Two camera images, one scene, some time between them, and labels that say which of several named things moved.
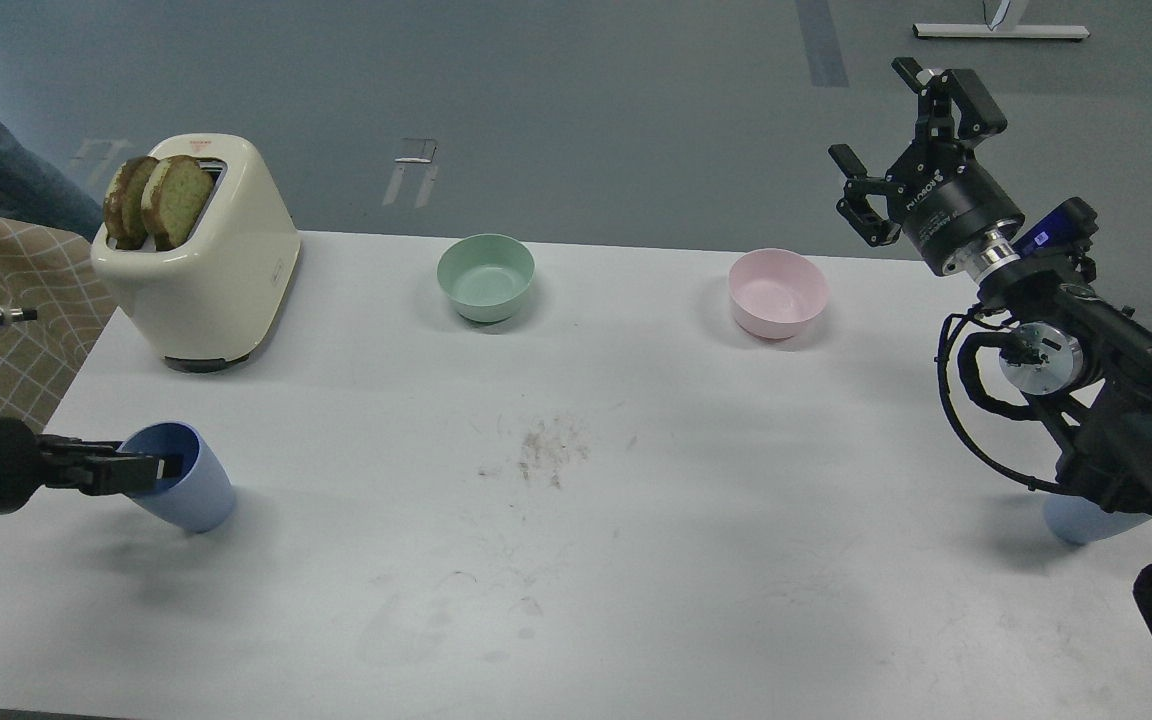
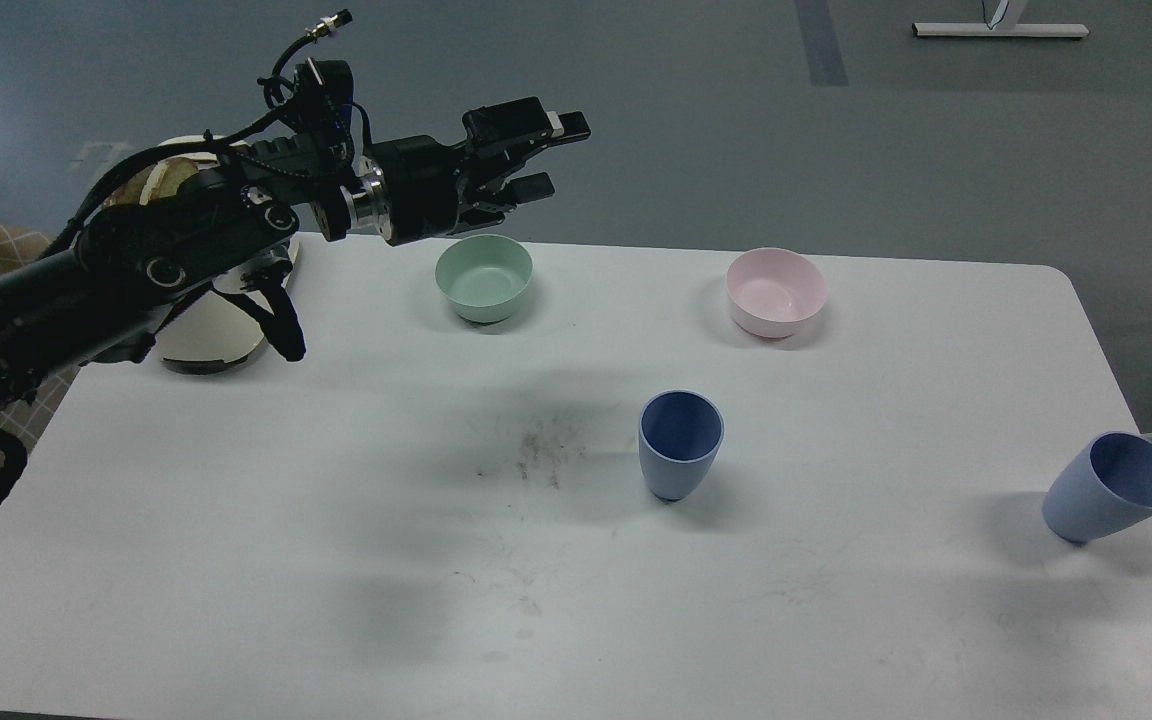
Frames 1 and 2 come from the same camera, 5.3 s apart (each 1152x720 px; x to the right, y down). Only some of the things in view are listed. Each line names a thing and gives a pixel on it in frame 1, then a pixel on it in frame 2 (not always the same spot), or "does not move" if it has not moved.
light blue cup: [204, 500] → [680, 434]
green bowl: [486, 275] does not move
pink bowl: [773, 291] does not move
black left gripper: [97, 468] → [414, 189]
